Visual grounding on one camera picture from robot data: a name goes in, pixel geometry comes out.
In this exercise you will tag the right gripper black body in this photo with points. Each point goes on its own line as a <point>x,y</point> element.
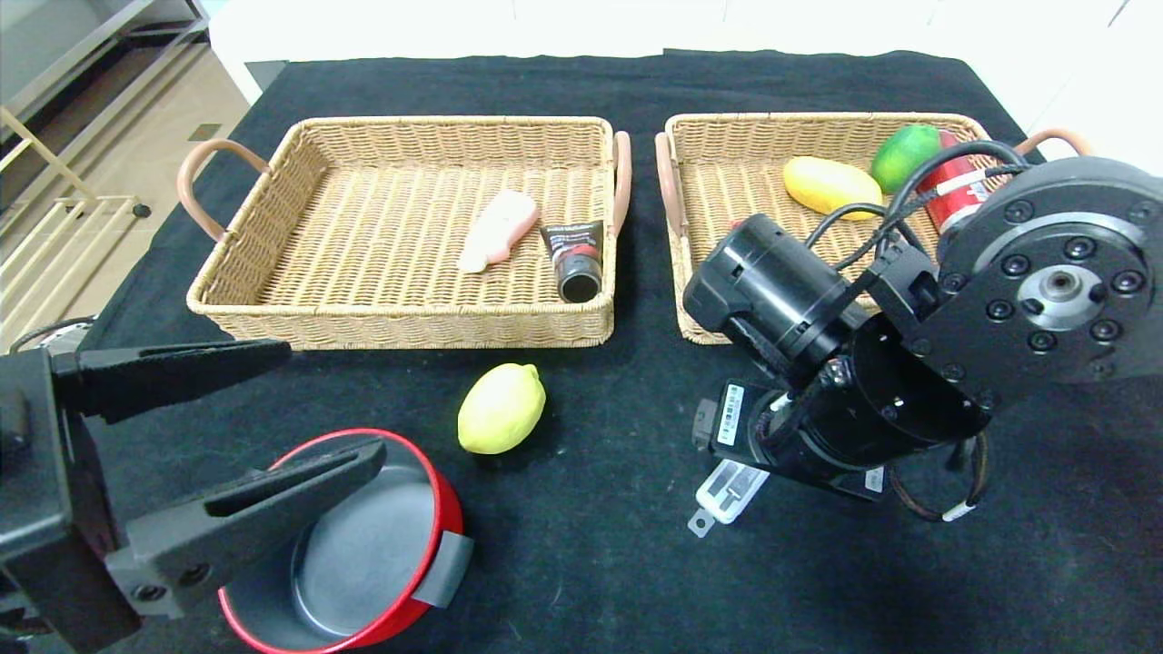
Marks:
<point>732,415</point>

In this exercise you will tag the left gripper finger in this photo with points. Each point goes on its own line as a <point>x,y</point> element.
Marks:
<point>182,372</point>
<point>254,518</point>

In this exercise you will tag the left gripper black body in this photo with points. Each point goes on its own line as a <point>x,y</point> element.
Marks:
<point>41,495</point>

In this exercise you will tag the yellow mango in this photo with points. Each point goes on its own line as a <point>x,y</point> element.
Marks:
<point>831,186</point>

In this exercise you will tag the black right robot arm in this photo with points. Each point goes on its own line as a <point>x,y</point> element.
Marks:
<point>1045,291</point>

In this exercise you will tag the rectangular wicker basket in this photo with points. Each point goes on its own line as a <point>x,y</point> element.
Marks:
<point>363,234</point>
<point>727,163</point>

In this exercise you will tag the clear plastic razor case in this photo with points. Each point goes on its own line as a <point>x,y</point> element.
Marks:
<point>727,490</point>

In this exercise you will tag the red pot black interior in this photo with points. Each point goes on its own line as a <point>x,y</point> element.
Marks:
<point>382,581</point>

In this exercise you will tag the yellow wooden rack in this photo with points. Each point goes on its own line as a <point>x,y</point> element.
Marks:
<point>64,238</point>

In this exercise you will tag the black cosmetic tube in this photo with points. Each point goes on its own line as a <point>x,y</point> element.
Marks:
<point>574,252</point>

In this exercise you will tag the yellow lemon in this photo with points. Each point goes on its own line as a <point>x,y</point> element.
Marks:
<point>500,411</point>

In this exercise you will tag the pink lotion bottle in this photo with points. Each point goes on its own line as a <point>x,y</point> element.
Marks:
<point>498,225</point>

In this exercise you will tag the green oval fruit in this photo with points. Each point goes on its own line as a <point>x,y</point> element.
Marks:
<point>904,159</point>

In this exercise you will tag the red drink can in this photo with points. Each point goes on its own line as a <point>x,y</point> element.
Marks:
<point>954,195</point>

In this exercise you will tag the grey metal shelf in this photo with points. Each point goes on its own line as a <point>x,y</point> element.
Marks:
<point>82,54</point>

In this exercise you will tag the black tablecloth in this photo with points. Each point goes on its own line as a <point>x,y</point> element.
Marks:
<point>581,86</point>

